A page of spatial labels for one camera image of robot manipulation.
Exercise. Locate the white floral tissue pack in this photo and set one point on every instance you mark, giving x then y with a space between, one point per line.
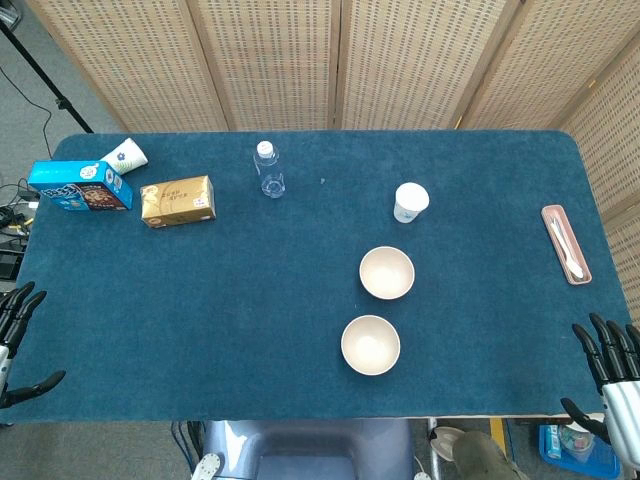
126 155

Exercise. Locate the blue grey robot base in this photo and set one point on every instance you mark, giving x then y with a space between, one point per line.
310 450

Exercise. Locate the clear plastic water bottle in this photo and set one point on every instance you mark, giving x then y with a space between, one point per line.
270 172

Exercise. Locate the blue table cloth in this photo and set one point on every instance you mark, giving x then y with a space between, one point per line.
225 300

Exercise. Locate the white plastic spoon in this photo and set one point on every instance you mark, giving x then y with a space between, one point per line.
566 252

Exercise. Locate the wicker screen panel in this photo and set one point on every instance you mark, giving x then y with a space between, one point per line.
545 65
615 145
135 60
270 60
415 60
627 250

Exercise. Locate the white perforated robot part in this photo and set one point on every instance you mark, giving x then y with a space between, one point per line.
207 467

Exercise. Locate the blue white snack packet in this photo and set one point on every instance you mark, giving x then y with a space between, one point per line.
552 442

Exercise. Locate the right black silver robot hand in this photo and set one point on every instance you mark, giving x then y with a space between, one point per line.
622 410

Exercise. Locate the white paper cup blue flower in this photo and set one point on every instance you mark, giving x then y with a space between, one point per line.
411 199

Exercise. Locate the white shoe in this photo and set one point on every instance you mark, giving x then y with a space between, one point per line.
442 440

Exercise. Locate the beige bowl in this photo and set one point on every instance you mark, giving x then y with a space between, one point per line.
386 272
370 345

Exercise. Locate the pink cutlery tray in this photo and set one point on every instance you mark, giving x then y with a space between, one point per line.
576 250

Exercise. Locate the gold tissue box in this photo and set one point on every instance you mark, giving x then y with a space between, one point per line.
177 200

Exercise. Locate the blue plastic basket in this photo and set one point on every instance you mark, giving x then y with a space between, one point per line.
600 460

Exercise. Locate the blue cookie box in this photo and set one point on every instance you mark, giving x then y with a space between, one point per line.
80 190

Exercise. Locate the black tripod stand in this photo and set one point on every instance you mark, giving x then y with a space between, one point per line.
45 80

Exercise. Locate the olive green fabric object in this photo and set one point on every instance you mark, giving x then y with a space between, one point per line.
485 457

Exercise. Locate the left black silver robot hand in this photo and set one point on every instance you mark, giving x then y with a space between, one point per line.
15 312

